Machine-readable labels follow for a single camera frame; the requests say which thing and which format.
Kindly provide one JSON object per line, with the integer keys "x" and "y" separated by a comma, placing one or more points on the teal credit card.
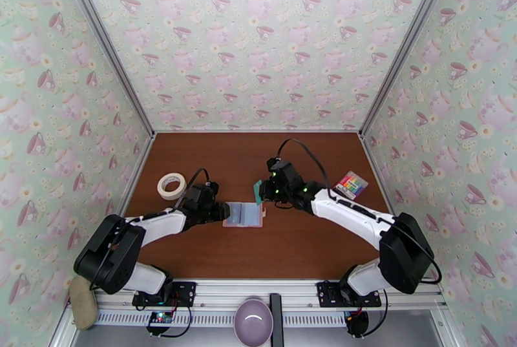
{"x": 257, "y": 192}

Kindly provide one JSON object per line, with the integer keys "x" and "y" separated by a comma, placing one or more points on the pink card holder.
{"x": 244, "y": 216}

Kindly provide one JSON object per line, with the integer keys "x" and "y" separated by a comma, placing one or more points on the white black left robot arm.
{"x": 161, "y": 224}

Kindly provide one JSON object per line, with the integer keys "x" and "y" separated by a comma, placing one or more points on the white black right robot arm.
{"x": 347, "y": 212}

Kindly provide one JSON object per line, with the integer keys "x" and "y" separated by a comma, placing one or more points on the masking tape roll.
{"x": 171, "y": 195}

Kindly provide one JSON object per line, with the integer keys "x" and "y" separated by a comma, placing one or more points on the colourful sticky notes pack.
{"x": 350, "y": 185}

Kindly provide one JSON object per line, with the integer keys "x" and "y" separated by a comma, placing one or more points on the small circuit board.
{"x": 161, "y": 319}

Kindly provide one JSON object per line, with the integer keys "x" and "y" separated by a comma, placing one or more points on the purple bowl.
{"x": 252, "y": 329}

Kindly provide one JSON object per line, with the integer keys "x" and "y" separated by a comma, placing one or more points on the aluminium back rail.
{"x": 258, "y": 131}

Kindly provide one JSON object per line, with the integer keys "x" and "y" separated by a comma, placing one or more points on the aluminium side rail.
{"x": 380, "y": 180}
{"x": 134, "y": 180}

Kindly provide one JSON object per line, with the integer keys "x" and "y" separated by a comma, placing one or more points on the aluminium front rail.
{"x": 250, "y": 287}

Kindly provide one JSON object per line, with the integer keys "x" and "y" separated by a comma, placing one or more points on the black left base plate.
{"x": 185, "y": 291}

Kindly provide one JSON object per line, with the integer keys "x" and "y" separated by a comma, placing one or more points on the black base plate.
{"x": 185, "y": 291}
{"x": 327, "y": 293}

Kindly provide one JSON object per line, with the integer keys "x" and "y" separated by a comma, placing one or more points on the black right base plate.
{"x": 327, "y": 293}

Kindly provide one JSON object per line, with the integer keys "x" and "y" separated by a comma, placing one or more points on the black upright post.
{"x": 276, "y": 317}

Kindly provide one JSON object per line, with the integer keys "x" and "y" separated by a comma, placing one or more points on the aluminium corner post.
{"x": 408, "y": 39}
{"x": 106, "y": 39}

